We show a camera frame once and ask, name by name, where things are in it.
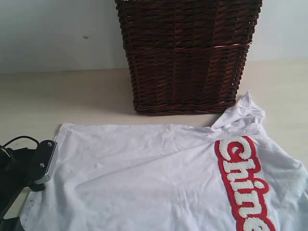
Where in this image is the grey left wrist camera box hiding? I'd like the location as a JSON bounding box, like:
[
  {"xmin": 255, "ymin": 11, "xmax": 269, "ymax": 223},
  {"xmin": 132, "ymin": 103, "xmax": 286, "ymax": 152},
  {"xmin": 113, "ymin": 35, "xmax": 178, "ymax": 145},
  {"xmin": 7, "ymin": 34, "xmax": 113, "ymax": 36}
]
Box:
[{"xmin": 28, "ymin": 140, "xmax": 58, "ymax": 184}]

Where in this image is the white t-shirt red lettering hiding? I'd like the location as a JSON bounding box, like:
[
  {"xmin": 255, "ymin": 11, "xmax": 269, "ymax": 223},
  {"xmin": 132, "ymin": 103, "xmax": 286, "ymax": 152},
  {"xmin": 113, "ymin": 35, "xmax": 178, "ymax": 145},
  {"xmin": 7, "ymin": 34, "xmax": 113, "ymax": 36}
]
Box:
[{"xmin": 20, "ymin": 93, "xmax": 308, "ymax": 231}]

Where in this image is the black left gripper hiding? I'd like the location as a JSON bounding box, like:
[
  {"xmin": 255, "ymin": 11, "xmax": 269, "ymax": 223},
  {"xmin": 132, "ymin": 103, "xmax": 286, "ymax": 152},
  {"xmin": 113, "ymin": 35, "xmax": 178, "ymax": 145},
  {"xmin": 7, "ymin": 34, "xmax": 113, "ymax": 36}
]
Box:
[{"xmin": 0, "ymin": 148, "xmax": 46, "ymax": 231}]

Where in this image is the black left camera cable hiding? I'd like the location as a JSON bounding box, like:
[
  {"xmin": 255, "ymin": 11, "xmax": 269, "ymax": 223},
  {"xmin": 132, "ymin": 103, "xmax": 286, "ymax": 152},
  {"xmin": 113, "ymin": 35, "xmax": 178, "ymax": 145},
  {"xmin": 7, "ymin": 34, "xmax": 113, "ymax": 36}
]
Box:
[{"xmin": 0, "ymin": 135, "xmax": 40, "ymax": 152}]

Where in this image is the dark brown wicker basket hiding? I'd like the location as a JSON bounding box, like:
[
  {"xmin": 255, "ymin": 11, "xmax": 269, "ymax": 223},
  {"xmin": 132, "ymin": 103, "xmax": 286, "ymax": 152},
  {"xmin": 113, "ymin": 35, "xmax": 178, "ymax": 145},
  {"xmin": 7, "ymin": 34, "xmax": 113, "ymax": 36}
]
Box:
[{"xmin": 116, "ymin": 0, "xmax": 262, "ymax": 116}]

